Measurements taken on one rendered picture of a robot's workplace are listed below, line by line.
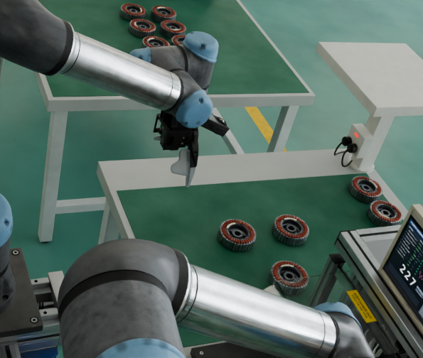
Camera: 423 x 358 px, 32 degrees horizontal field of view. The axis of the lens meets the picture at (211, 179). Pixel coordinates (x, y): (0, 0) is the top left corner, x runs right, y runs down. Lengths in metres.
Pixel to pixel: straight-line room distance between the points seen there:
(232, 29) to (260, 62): 0.28
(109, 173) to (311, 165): 0.74
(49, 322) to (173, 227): 0.71
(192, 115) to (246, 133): 2.67
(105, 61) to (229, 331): 0.57
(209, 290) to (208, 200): 1.48
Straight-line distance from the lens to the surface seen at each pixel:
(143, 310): 0.71
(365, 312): 1.70
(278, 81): 3.07
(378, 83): 2.29
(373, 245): 1.80
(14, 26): 1.19
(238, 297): 0.88
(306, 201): 2.46
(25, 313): 1.53
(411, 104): 2.25
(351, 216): 2.48
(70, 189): 3.42
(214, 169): 2.46
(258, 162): 2.56
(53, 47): 1.20
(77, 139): 3.73
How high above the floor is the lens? 2.21
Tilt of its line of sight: 37 degrees down
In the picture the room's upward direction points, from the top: 16 degrees clockwise
